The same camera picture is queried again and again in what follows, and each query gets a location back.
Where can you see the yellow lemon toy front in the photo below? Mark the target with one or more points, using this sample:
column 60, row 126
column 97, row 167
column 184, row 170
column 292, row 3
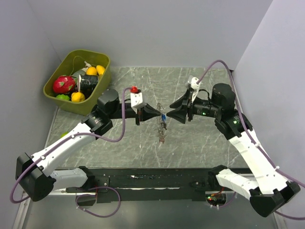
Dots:
column 77, row 97

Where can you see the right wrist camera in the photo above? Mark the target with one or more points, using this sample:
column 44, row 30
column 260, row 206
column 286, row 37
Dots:
column 193, row 86

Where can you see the grey spray bottle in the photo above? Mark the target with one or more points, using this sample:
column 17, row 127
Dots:
column 82, row 71

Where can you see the green lime toy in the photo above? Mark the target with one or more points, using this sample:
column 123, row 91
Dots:
column 63, row 97

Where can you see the metal disc keyring organizer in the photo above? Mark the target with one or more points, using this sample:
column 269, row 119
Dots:
column 162, row 126

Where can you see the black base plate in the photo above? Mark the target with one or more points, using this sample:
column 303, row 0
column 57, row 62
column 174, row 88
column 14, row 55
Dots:
column 146, row 184

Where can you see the olive green plastic bin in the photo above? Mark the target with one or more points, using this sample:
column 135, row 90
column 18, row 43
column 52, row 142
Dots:
column 73, row 62

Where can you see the yellow lemon toy back left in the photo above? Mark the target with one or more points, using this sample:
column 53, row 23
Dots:
column 92, row 71

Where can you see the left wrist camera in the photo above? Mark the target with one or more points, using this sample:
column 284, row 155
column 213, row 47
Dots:
column 137, row 99

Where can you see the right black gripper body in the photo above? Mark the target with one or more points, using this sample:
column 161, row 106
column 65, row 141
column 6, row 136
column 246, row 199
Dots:
column 190, row 109

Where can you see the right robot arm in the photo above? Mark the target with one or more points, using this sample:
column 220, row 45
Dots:
column 269, row 190

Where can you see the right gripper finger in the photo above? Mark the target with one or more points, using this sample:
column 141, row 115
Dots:
column 182, row 103
column 179, row 114

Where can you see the aluminium rail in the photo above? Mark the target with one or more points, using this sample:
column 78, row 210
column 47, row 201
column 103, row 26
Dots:
column 57, row 211

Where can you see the yellow lemon toy back right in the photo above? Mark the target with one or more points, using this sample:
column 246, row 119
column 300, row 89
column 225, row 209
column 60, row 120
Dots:
column 100, row 70

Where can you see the black wrapped cup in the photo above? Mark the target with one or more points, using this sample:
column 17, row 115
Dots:
column 87, row 83

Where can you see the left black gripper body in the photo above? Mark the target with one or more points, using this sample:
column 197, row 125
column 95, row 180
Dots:
column 139, row 115

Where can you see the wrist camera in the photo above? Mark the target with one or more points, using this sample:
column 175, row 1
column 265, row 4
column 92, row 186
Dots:
column 137, row 99
column 193, row 86

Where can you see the yellow lemon toy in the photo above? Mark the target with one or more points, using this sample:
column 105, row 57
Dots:
column 92, row 71
column 77, row 97
column 100, row 70

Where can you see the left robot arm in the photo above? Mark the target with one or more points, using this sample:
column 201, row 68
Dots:
column 36, row 173

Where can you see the red dragon fruit toy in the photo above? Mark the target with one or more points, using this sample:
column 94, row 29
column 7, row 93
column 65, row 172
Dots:
column 64, row 84

